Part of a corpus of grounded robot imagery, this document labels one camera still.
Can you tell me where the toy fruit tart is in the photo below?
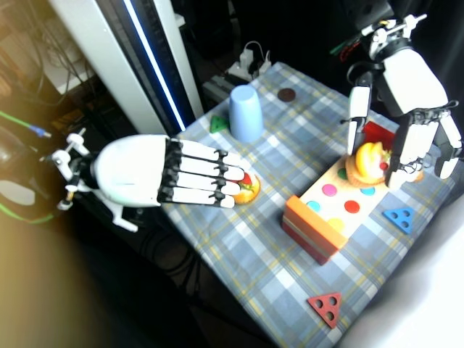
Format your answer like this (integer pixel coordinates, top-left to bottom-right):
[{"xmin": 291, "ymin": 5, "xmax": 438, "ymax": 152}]
[{"xmin": 231, "ymin": 173, "xmax": 261, "ymax": 206}]

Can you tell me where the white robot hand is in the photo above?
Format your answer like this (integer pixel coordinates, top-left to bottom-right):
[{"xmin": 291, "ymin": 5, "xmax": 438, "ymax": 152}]
[
  {"xmin": 88, "ymin": 133, "xmax": 252, "ymax": 233},
  {"xmin": 346, "ymin": 46, "xmax": 464, "ymax": 189}
]

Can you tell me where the light blue plastic cup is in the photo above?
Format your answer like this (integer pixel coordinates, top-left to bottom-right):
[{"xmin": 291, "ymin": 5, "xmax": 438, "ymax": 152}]
[{"xmin": 228, "ymin": 85, "xmax": 265, "ymax": 144}]

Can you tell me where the blue plaid tablecloth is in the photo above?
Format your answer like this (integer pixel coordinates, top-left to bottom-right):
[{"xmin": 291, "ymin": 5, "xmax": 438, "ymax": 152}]
[{"xmin": 159, "ymin": 61, "xmax": 457, "ymax": 348}]

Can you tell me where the red triangle block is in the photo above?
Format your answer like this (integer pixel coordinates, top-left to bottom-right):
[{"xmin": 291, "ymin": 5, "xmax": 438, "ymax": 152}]
[{"xmin": 307, "ymin": 292, "xmax": 343, "ymax": 330}]

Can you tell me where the orange toy box with dots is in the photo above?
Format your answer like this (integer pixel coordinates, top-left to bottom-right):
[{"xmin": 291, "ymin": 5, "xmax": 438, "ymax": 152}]
[{"xmin": 281, "ymin": 121, "xmax": 425, "ymax": 267}]

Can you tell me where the grey ridged box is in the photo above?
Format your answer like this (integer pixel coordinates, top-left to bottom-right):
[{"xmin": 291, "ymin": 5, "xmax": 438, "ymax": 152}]
[{"xmin": 202, "ymin": 74, "xmax": 233, "ymax": 106}]

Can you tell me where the blue triangle block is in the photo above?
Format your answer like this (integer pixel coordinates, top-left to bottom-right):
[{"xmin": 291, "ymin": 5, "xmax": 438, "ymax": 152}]
[{"xmin": 383, "ymin": 207, "xmax": 417, "ymax": 236}]

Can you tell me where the white rounded shell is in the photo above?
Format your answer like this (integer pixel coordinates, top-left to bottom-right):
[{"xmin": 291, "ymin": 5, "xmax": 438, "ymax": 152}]
[{"xmin": 336, "ymin": 224, "xmax": 464, "ymax": 348}]

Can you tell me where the yellow orange plush toy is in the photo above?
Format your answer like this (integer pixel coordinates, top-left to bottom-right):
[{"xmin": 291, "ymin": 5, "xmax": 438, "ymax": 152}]
[{"xmin": 344, "ymin": 141, "xmax": 394, "ymax": 188}]

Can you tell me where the green triangle block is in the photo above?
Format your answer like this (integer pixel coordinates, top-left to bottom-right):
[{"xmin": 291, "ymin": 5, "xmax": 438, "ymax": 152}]
[{"xmin": 210, "ymin": 115, "xmax": 231, "ymax": 134}]

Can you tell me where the white power strip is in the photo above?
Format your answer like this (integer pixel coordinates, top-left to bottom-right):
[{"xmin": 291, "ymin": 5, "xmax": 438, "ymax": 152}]
[{"xmin": 226, "ymin": 40, "xmax": 273, "ymax": 81}]

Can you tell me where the white column with blue stripe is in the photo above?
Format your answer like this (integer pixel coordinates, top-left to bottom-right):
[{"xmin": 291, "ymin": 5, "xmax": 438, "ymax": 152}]
[{"xmin": 49, "ymin": 0, "xmax": 204, "ymax": 136}]

